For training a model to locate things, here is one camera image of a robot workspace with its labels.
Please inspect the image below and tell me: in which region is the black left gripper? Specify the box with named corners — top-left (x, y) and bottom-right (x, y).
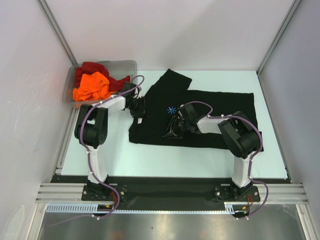
top-left (127, 96), bottom-right (149, 119)

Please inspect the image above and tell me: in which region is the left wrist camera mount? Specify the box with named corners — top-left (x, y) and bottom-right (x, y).
top-left (117, 82), bottom-right (142, 100)

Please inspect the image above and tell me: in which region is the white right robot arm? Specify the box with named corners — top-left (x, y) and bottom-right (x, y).
top-left (162, 111), bottom-right (263, 201)

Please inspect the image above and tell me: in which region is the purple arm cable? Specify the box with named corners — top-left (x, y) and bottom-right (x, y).
top-left (47, 74), bottom-right (145, 227)
top-left (181, 101), bottom-right (270, 221)

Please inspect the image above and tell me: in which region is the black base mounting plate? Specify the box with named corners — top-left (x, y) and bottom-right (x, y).
top-left (49, 174), bottom-right (261, 211)

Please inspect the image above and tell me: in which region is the dark red t-shirt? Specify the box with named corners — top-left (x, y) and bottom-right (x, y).
top-left (74, 61), bottom-right (131, 92)

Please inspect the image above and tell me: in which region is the black t-shirt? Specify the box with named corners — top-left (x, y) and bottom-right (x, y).
top-left (128, 68), bottom-right (265, 153)

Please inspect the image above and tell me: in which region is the clear plastic bin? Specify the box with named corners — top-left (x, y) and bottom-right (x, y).
top-left (62, 60), bottom-right (137, 108)

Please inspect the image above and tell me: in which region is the white slotted cable duct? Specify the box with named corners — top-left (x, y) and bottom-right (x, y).
top-left (46, 203), bottom-right (249, 215)

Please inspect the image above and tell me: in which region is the orange t-shirt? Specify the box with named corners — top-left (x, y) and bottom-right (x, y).
top-left (72, 72), bottom-right (115, 102)

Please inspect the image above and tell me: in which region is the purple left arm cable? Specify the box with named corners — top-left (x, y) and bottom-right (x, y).
top-left (47, 74), bottom-right (145, 227)

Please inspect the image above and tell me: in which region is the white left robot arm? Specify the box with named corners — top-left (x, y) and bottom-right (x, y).
top-left (74, 95), bottom-right (146, 201)

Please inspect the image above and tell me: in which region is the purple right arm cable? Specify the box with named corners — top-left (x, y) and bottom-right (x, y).
top-left (181, 101), bottom-right (270, 221)

